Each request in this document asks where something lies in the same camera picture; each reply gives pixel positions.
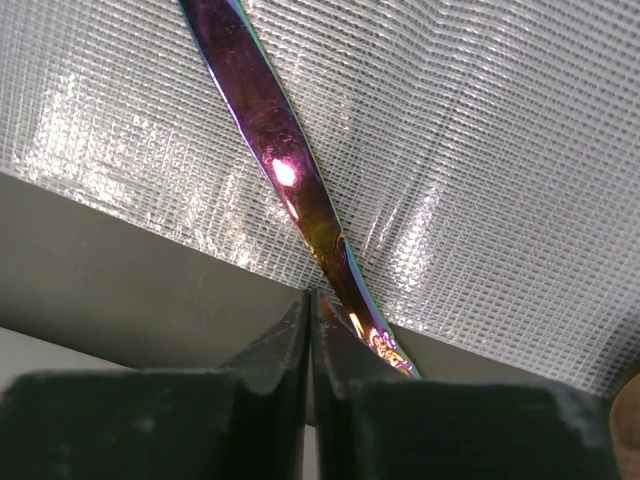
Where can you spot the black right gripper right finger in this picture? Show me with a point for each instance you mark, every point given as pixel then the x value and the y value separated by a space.
pixel 372 422

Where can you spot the iridescent knife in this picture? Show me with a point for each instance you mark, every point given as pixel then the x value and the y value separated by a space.
pixel 265 118

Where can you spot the clear mesh zip pouch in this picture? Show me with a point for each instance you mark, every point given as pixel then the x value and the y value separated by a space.
pixel 483 155

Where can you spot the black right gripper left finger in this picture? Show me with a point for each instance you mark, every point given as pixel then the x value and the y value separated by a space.
pixel 241 420

